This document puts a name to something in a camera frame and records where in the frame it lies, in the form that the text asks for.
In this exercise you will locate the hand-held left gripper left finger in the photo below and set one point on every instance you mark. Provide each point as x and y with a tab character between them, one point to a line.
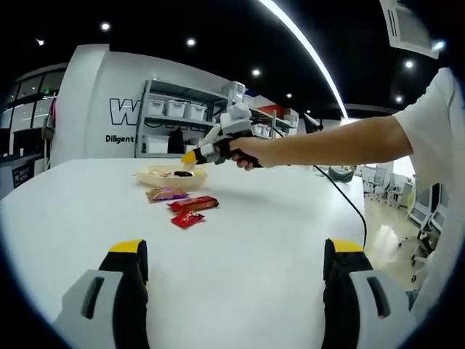
109	312

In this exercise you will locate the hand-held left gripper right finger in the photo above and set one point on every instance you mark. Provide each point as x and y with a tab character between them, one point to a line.
370	312

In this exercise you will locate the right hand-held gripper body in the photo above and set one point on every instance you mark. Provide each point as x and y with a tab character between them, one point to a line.
238	121

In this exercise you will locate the cream food container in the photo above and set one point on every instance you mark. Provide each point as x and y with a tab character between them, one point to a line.
170	183

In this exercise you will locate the brown purple snack packet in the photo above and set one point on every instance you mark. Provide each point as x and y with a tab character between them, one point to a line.
167	193

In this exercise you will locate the small red snack packet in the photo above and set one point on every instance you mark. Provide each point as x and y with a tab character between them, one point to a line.
187	219

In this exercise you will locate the person's right hand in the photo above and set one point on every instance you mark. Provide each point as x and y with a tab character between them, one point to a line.
254	154

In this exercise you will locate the black bag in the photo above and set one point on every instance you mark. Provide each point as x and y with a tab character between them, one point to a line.
175	141

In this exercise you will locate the white cardboard box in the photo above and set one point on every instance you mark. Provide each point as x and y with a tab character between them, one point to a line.
158	144

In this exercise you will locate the group of white storage bins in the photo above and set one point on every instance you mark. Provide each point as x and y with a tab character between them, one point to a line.
176	108

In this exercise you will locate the metal shelf rack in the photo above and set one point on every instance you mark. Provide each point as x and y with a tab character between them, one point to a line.
181	89

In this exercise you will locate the long ceiling light strip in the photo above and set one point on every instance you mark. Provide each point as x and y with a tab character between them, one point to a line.
316	54

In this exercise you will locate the row of white office chairs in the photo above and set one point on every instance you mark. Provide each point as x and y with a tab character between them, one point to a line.
425	214

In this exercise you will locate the dark grey object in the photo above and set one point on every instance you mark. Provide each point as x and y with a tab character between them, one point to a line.
340	175

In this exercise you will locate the hanging bags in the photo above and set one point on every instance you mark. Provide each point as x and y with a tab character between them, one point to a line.
49	116

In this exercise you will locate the round ceiling spotlights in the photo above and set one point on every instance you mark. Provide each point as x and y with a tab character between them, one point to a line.
105	26

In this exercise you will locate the black monitor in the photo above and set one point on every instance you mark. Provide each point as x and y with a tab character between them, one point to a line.
28	141

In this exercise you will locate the dark reception counter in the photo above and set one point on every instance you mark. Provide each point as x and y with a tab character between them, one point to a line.
20	172

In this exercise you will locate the ceiling air conditioner unit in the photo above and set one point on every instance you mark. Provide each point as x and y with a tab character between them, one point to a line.
408	25

